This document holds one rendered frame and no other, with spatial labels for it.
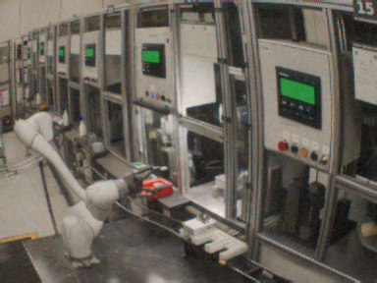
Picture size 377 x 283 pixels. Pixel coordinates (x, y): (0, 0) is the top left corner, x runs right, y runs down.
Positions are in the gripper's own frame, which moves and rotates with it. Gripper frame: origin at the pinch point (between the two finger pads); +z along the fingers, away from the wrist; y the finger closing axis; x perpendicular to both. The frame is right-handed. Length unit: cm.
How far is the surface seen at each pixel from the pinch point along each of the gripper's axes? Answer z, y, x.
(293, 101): 18, 45, -69
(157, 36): 20, 65, 34
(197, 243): 1.0, -26.6, -25.4
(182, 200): 17.0, -21.4, 12.6
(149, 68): 18, 46, 40
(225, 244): 8.7, -25.3, -36.9
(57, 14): 145, 121, 750
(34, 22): 82, 114, 750
